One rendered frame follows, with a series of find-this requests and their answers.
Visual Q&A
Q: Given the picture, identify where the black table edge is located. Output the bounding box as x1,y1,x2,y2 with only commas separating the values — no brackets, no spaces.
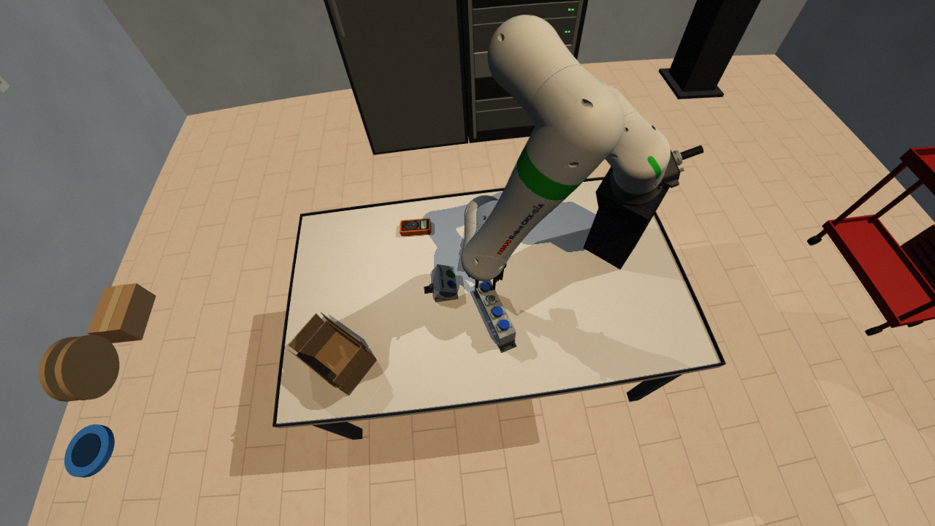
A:
272,188,726,427

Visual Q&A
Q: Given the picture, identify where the orange digital multimeter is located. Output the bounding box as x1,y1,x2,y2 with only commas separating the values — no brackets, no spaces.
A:
400,218,431,236

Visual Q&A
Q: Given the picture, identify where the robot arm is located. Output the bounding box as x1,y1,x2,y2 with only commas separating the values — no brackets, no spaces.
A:
461,15,703,281

